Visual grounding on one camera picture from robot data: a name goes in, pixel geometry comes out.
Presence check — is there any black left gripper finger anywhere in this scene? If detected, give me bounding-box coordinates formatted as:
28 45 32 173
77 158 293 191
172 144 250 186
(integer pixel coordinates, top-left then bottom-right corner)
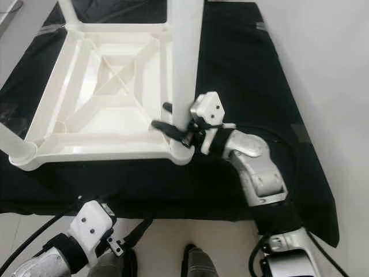
123 215 154 250

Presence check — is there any white plastic table top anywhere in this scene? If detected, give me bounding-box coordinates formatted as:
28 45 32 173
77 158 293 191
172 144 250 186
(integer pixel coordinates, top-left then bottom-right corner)
10 23 195 172

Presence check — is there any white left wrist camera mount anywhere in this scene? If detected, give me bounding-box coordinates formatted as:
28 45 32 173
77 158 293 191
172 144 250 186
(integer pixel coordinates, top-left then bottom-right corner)
69 200 117 270

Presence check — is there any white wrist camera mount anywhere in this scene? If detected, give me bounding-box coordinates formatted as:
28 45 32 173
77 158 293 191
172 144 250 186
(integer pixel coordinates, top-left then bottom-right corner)
189 91 236 155
69 200 117 270

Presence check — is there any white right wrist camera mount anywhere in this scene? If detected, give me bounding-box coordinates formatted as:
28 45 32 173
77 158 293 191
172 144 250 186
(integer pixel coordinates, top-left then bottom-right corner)
189 91 236 155

